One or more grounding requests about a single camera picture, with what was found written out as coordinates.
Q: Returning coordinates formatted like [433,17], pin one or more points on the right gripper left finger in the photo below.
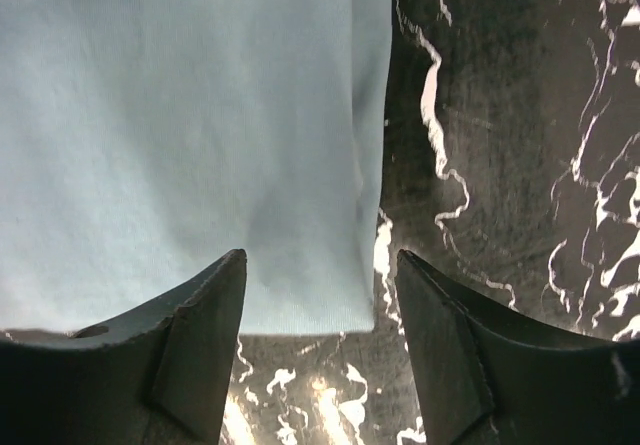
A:
[156,374]

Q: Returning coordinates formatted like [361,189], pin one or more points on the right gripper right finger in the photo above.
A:
[485,374]

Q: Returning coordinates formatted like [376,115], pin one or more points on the grey-blue t shirt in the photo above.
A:
[143,139]

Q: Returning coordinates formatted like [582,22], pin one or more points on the black marble mat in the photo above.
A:
[511,165]

